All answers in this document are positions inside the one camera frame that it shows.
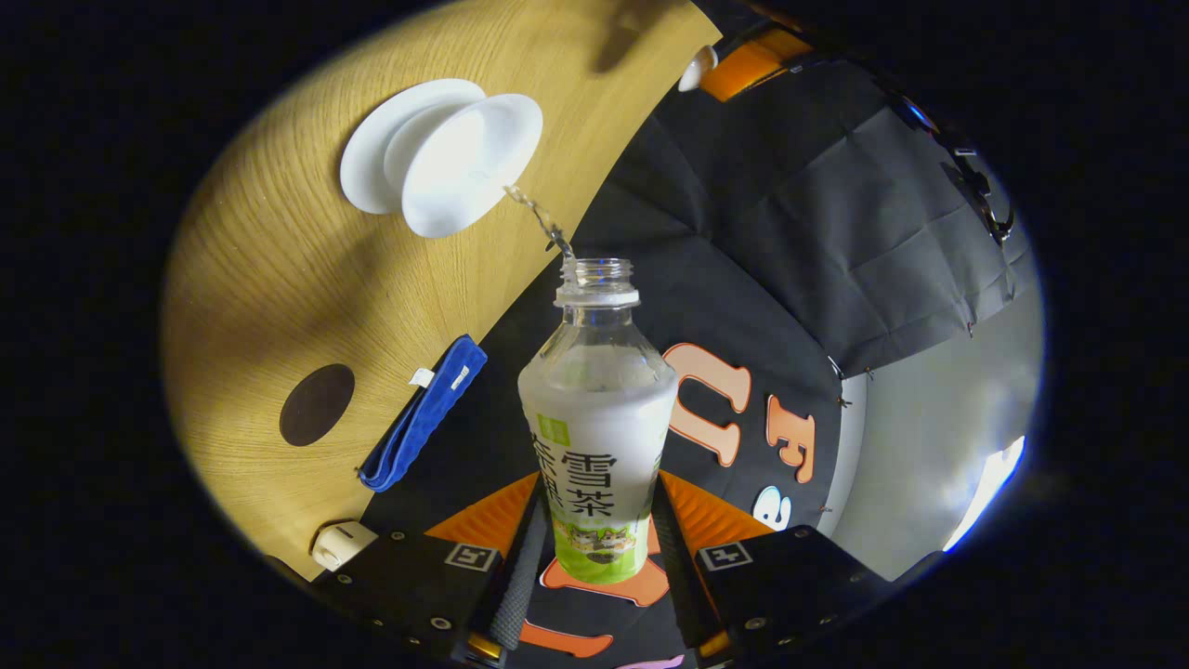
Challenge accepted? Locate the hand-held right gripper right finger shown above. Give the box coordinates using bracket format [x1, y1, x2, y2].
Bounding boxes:
[653, 469, 897, 662]

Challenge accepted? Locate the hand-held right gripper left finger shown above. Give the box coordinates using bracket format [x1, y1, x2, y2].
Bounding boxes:
[316, 472, 544, 665]

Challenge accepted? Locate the clear water bottle green label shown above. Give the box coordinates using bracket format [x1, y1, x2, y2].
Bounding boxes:
[517, 257, 679, 586]

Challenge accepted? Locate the dark brown round coaster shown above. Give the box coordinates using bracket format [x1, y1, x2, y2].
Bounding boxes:
[279, 363, 357, 448]

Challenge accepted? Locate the white teacup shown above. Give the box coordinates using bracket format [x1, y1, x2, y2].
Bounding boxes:
[384, 93, 544, 240]

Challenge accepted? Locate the white toy toaster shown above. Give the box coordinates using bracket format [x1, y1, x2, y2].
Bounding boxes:
[310, 520, 380, 572]

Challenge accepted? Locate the blue folded towel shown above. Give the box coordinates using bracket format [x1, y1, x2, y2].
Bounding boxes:
[358, 334, 489, 493]

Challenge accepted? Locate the white saucer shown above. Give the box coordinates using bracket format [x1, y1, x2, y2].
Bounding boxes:
[339, 78, 487, 216]

